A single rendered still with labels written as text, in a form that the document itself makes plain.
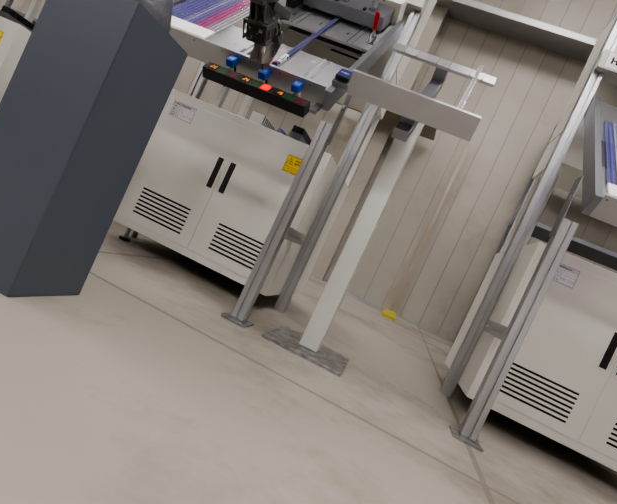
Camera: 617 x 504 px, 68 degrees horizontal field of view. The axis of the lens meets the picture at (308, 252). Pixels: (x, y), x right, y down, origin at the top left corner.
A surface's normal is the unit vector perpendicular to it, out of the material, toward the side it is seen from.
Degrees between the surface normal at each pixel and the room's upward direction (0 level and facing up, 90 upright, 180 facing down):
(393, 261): 90
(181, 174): 90
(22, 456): 0
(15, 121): 90
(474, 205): 90
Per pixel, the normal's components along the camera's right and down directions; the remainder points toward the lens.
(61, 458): 0.42, -0.91
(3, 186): -0.20, -0.07
